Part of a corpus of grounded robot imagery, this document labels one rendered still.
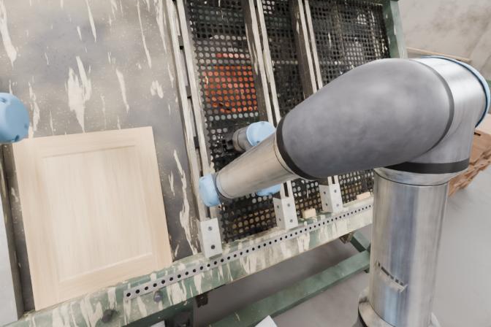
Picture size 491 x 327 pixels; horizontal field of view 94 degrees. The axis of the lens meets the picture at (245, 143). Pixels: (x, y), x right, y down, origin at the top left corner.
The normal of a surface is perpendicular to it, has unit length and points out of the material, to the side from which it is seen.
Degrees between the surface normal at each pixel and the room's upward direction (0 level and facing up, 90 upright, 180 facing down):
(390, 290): 87
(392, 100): 52
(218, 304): 0
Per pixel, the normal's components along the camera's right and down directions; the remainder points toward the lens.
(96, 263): 0.40, -0.08
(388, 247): -0.86, 0.19
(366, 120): -0.35, 0.09
